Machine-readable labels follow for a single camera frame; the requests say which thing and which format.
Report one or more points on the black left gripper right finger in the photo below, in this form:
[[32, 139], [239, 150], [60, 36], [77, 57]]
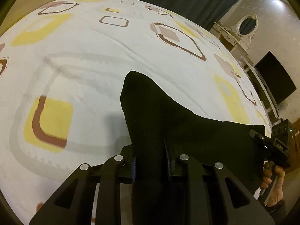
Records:
[[209, 194]]

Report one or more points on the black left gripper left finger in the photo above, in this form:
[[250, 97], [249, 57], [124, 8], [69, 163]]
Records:
[[91, 194]]

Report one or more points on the black pants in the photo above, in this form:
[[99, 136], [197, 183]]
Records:
[[154, 119]]

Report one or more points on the person's right hand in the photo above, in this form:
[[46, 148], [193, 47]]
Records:
[[277, 193]]

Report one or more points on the white patterned bed sheet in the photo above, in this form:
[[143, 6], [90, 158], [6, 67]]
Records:
[[62, 71]]

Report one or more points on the white vanity with oval mirror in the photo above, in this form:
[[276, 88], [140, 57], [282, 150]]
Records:
[[237, 39]]

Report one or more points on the black wall television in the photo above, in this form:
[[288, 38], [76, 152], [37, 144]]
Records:
[[276, 77]]

